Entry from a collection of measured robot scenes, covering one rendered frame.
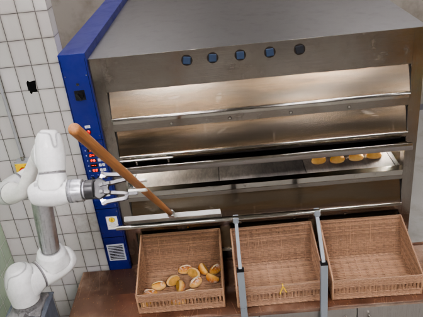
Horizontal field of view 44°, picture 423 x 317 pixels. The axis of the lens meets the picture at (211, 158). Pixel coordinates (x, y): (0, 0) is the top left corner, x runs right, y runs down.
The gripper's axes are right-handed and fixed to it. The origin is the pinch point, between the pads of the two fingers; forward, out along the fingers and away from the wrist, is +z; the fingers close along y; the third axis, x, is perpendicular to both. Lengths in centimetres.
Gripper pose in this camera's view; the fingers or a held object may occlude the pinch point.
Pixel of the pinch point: (137, 185)
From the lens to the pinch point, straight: 199.2
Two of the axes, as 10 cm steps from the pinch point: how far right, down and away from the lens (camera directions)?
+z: 10.0, -0.9, -0.3
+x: -0.4, -2.1, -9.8
